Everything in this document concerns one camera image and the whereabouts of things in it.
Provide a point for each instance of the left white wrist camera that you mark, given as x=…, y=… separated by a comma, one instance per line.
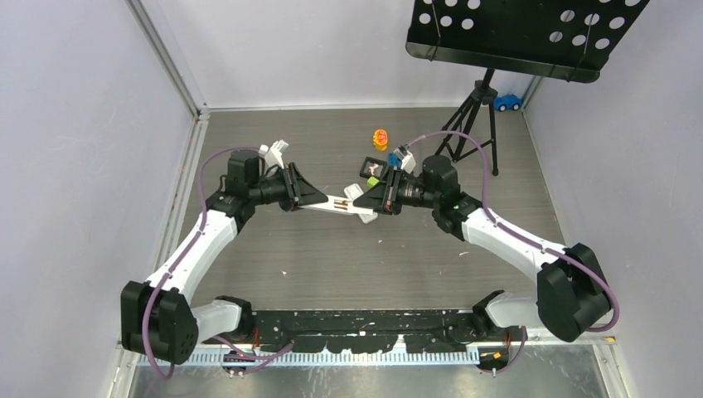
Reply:
x=273, y=154

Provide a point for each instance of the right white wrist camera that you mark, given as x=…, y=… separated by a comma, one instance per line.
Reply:
x=406, y=159

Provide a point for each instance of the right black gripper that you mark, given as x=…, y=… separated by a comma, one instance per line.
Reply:
x=385, y=197

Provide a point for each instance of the blue toy car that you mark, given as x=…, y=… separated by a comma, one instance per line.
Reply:
x=507, y=102

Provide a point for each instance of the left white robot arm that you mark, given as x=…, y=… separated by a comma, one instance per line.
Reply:
x=157, y=317

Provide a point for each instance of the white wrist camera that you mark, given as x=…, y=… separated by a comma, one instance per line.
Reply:
x=273, y=154
x=406, y=159

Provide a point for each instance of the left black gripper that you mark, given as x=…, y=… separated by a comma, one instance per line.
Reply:
x=298, y=191

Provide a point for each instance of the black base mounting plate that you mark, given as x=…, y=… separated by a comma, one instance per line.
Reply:
x=401, y=337

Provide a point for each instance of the blue toy brick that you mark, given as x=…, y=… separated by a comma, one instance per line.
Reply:
x=393, y=160

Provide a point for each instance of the black perforated music stand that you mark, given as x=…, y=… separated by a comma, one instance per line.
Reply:
x=562, y=40

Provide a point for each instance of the orange yellow toy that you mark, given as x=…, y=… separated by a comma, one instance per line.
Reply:
x=380, y=140

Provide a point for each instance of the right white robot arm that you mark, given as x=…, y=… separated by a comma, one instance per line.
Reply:
x=571, y=293

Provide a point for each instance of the green block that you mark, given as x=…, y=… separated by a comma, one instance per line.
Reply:
x=372, y=181

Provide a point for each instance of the black square frame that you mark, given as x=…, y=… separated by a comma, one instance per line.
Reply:
x=373, y=167

